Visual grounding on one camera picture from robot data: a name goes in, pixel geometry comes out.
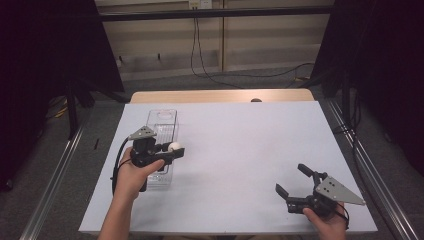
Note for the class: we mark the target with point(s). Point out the black metal stand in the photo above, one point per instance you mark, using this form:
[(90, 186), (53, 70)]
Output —
[(72, 110)]

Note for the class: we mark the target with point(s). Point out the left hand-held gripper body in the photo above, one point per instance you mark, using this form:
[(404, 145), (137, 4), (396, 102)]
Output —
[(143, 150)]

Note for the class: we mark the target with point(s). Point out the person's left hand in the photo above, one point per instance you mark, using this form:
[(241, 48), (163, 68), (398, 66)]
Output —
[(131, 181)]

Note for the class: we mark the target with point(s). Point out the white wall socket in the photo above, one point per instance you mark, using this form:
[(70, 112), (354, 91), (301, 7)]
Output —
[(200, 4)]

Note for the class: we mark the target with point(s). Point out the dark round table grommet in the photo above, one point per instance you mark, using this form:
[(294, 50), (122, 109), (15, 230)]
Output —
[(256, 100)]

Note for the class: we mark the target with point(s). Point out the small black floor object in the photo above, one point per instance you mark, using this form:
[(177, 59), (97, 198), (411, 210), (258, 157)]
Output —
[(96, 143)]

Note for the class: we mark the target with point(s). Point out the aluminium floor rail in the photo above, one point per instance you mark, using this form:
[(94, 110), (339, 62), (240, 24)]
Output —
[(53, 186), (376, 180)]

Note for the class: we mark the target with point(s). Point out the white table board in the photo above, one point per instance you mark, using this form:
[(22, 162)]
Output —
[(240, 143)]

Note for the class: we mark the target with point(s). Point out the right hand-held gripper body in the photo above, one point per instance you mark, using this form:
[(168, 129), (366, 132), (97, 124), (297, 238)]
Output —
[(335, 192)]

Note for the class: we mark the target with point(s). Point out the white egg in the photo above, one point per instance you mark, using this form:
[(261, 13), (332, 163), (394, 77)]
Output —
[(174, 146)]

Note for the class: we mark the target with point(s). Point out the black curtain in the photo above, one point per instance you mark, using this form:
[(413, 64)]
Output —
[(383, 66), (40, 66)]

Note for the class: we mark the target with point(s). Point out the wooden table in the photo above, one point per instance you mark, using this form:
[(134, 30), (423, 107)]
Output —
[(200, 96)]

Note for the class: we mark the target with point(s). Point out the clear plastic egg container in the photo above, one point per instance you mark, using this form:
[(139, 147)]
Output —
[(165, 128)]

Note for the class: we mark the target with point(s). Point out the black horizontal metal bar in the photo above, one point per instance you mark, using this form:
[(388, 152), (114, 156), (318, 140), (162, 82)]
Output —
[(216, 13)]

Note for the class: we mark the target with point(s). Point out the person's right hand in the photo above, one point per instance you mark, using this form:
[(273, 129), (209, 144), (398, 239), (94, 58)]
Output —
[(328, 226)]

